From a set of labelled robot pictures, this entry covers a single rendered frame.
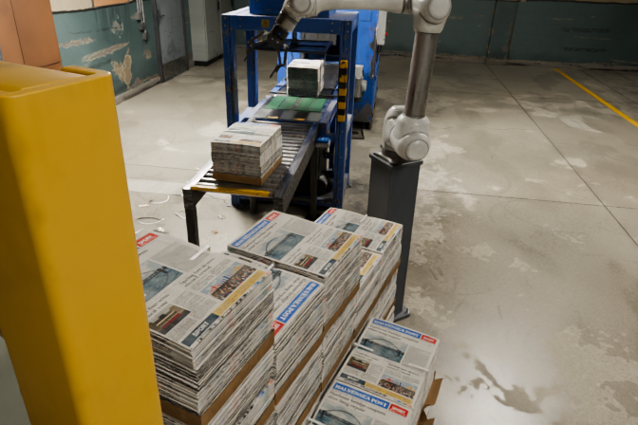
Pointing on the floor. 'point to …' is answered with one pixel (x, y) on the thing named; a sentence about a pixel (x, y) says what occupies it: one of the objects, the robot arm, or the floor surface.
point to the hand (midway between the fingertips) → (258, 66)
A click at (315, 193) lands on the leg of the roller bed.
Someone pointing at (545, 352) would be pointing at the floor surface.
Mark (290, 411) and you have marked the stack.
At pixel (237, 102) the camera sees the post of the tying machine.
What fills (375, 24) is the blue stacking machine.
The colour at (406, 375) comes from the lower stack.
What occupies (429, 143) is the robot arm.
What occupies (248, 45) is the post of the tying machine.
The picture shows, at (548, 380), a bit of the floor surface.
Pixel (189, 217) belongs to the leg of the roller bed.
